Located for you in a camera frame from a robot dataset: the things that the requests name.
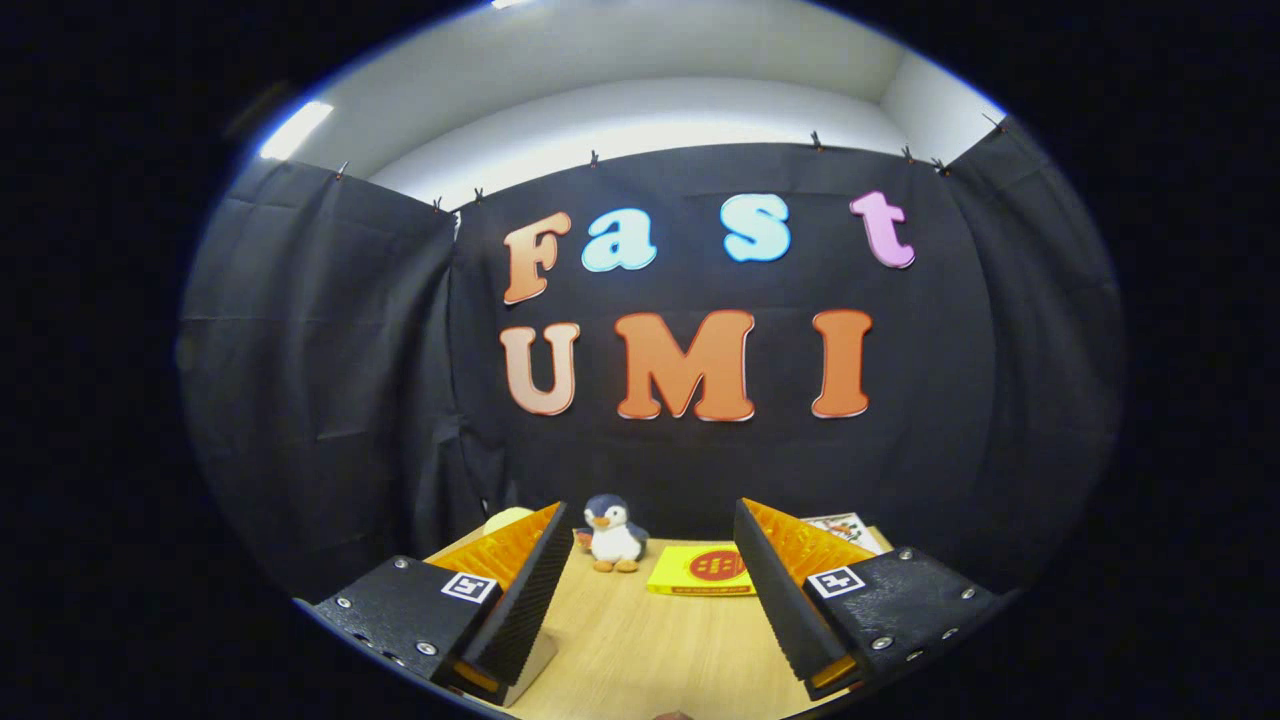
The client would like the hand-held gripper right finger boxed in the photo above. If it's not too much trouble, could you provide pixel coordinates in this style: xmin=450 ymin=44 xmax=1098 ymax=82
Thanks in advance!
xmin=733 ymin=497 xmax=1006 ymax=701

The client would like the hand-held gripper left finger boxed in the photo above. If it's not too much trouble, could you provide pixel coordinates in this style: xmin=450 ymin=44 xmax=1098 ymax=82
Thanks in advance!
xmin=312 ymin=500 xmax=574 ymax=701

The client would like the cream fabric storage box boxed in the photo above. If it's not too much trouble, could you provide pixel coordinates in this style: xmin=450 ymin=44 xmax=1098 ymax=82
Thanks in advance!
xmin=495 ymin=630 xmax=559 ymax=709

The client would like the yellow book with red circle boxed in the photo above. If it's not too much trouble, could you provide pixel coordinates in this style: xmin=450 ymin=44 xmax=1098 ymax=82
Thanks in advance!
xmin=646 ymin=544 xmax=758 ymax=598

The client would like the stack of white booklets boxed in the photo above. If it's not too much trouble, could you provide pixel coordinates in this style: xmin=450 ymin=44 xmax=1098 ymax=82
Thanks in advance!
xmin=800 ymin=512 xmax=886 ymax=556

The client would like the plush penguin toy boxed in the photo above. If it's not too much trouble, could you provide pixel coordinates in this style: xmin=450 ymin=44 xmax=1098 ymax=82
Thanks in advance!
xmin=575 ymin=493 xmax=651 ymax=574

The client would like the black backdrop cloth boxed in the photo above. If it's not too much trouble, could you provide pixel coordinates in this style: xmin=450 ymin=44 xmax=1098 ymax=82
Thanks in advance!
xmin=178 ymin=115 xmax=1126 ymax=601

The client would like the long ceiling light strip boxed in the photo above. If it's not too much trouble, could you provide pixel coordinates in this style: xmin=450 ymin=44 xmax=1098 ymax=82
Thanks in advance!
xmin=260 ymin=100 xmax=336 ymax=161

